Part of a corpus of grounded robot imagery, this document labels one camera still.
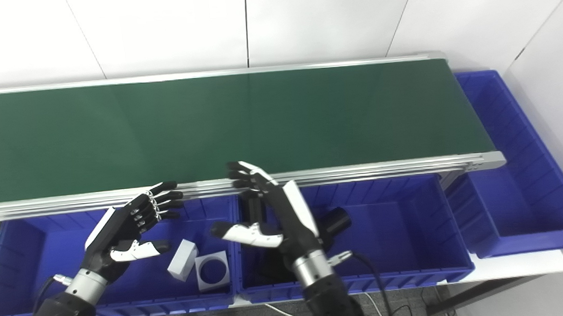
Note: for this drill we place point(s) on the white square part with hole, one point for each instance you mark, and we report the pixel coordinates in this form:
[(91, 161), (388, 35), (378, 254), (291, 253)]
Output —
[(222, 260)]

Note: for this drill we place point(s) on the aluminium conveyor leg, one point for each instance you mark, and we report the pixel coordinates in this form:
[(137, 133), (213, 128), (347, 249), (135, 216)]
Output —
[(451, 180)]

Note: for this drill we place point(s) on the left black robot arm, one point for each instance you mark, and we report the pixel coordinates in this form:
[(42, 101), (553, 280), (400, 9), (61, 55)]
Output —
[(63, 314)]

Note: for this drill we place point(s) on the blue plastic bin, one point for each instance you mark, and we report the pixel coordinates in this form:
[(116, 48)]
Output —
[(514, 184), (41, 257), (401, 238)]

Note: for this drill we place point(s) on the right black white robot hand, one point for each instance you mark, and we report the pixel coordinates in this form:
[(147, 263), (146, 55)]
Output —
[(294, 220)]

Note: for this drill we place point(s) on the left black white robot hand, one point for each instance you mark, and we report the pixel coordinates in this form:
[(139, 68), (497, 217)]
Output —
[(121, 229)]

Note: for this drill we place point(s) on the black table frame bar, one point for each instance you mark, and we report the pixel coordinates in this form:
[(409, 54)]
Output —
[(481, 294)]

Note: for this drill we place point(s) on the white rectangular block part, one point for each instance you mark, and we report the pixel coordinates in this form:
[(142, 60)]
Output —
[(182, 260)]

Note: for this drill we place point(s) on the green conveyor belt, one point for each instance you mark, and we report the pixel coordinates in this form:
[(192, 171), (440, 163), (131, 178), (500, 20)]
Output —
[(359, 169), (212, 128)]

